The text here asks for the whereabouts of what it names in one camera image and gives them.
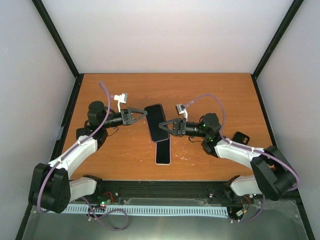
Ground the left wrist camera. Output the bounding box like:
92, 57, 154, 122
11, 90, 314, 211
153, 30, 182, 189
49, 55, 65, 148
113, 92, 128, 112

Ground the right black frame post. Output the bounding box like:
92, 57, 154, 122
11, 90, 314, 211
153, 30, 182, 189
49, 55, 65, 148
251, 0, 305, 186

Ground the metal base plate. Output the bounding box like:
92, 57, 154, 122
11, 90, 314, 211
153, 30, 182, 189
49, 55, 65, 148
22, 201, 314, 240

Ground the light blue cable duct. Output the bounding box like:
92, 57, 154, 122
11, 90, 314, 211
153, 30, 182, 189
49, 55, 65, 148
59, 203, 230, 216

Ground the black frame post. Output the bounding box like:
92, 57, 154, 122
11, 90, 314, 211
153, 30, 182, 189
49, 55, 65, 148
32, 0, 84, 160
251, 0, 305, 186

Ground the white clear phone case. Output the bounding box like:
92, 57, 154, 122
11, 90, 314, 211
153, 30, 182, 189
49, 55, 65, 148
154, 139, 172, 166

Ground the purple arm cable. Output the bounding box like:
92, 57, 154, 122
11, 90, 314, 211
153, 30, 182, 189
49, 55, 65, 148
184, 93, 300, 224
36, 80, 130, 231

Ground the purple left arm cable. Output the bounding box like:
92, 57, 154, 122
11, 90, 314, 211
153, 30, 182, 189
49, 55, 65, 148
36, 80, 130, 231

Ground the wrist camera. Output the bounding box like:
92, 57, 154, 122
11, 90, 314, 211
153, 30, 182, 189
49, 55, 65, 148
175, 103, 188, 120
113, 92, 128, 112

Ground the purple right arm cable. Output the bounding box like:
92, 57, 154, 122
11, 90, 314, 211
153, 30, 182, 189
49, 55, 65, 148
184, 93, 300, 224

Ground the black aluminium frame rail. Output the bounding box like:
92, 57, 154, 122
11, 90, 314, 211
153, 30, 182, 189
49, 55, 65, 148
34, 180, 300, 208

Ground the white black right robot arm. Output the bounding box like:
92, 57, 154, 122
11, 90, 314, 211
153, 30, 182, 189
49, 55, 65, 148
159, 113, 299, 201

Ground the blue-edged black phone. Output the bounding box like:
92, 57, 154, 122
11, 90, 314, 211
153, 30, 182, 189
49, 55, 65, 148
76, 128, 87, 139

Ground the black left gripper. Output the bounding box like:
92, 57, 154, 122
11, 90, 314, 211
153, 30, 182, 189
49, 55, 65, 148
101, 107, 148, 129

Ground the left black frame post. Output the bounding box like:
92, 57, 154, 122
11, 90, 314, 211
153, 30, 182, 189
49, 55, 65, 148
32, 0, 84, 160

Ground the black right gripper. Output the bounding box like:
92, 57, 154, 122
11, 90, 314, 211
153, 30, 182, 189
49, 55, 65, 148
158, 118, 208, 138

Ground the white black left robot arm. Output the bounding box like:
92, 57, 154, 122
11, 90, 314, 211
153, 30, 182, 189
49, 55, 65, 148
28, 101, 148, 214

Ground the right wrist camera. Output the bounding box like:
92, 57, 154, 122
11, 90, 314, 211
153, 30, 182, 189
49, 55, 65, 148
175, 103, 188, 120

